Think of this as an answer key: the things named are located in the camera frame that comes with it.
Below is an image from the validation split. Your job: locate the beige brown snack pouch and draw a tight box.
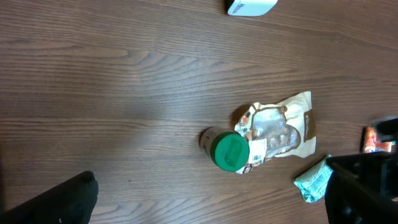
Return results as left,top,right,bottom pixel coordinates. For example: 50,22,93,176
234,91,317,174

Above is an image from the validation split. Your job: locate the orange tissue pack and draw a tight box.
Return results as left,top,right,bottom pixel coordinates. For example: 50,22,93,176
362,126,396,154

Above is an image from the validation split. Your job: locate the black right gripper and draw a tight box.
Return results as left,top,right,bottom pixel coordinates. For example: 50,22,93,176
326,116,398,200

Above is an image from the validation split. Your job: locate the white barcode scanner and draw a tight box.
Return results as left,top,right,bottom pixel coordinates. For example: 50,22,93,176
227,0,278,17

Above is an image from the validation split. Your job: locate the teal wet wipes pack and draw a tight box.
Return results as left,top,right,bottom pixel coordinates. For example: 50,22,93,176
294,155,333,203

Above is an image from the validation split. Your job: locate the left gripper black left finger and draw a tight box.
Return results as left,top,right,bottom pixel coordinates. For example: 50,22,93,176
1,170,99,224

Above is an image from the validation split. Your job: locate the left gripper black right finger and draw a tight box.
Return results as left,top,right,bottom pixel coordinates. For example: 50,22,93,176
325,172,397,224

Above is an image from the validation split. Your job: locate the green lid jar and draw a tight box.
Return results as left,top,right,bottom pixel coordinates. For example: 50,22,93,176
200,126,250,172

